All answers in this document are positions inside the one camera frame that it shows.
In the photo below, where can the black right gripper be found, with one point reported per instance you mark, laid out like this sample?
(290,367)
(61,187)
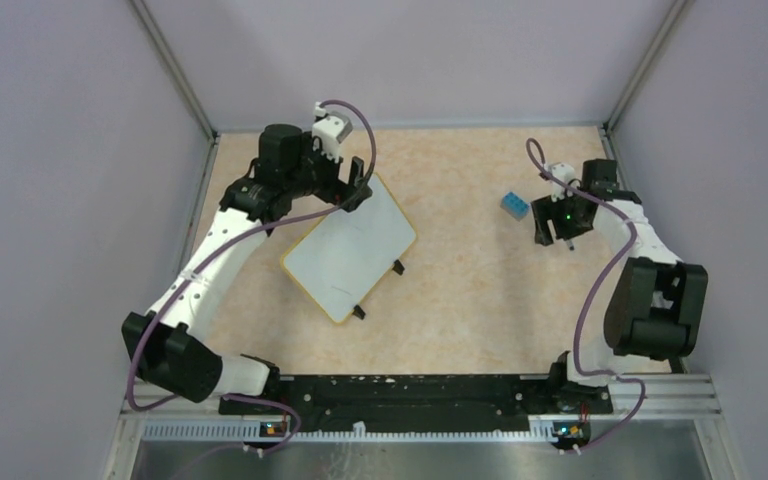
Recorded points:
(546,210)

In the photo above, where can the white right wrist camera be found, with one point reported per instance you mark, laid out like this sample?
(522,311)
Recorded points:
(566,175)

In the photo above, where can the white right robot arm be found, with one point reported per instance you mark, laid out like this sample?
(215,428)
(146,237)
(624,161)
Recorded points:
(655,309)

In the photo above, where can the light blue toy brick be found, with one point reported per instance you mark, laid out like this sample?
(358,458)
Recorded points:
(515,206)

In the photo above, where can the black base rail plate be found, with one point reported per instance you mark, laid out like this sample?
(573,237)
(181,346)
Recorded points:
(461,403)

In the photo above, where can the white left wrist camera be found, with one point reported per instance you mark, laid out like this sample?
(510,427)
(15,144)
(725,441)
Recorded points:
(329,131)

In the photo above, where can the white slotted cable duct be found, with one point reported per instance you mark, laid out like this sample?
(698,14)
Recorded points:
(255,432)

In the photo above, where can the yellow framed whiteboard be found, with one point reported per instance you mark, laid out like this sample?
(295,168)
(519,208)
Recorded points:
(342,258)

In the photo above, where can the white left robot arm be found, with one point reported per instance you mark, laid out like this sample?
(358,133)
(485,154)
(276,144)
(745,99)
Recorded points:
(166,344)

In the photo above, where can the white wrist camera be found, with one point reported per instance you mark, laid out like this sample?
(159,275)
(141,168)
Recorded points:
(329,131)
(566,175)

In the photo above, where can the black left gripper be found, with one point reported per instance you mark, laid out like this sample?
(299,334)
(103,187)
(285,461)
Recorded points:
(343,194)

